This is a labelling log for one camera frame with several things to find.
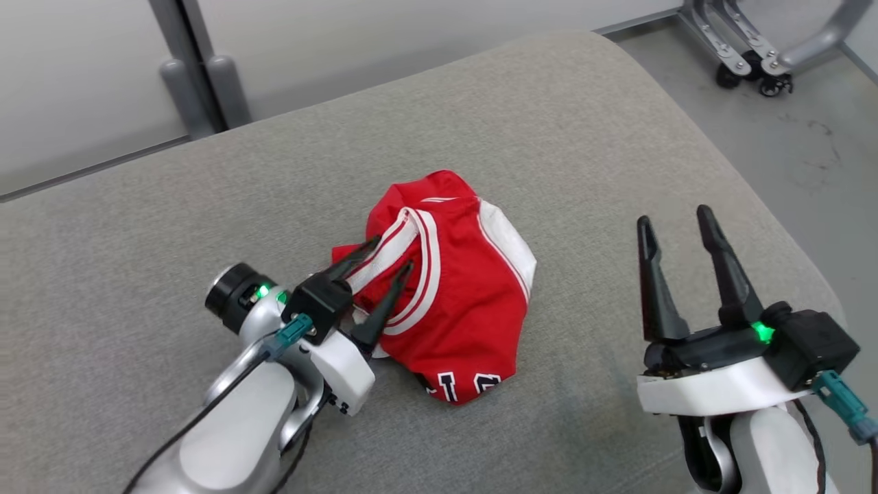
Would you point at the black caster wheel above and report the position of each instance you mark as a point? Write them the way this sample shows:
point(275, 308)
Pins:
point(728, 77)
point(752, 63)
point(775, 85)

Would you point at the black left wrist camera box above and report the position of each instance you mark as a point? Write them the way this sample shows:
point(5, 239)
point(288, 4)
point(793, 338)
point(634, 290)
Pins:
point(319, 302)

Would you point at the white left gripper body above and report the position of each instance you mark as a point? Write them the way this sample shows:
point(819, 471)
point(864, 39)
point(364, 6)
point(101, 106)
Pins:
point(343, 374)

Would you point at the red and white jersey garment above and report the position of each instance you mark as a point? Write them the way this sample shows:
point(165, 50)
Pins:
point(466, 309)

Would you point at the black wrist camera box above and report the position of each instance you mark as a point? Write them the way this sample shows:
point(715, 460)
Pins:
point(319, 302)
point(816, 346)

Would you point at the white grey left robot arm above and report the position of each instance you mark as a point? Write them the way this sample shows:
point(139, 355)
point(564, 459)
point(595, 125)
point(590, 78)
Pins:
point(233, 439)

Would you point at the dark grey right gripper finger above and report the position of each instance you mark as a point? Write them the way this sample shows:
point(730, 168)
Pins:
point(734, 281)
point(657, 288)

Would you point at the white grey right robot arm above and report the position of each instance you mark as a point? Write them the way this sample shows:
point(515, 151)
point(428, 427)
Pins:
point(775, 453)

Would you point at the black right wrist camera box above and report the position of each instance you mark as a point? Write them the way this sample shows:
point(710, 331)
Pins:
point(816, 346)

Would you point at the grey metal partition post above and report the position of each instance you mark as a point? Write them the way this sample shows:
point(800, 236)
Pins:
point(195, 62)

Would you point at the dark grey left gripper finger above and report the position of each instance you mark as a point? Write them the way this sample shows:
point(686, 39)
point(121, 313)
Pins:
point(384, 309)
point(357, 259)

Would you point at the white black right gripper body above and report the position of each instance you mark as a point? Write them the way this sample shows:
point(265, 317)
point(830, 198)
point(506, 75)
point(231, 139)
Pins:
point(713, 387)

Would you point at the grey rounded post foot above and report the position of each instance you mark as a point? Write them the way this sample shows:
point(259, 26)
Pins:
point(230, 89)
point(184, 96)

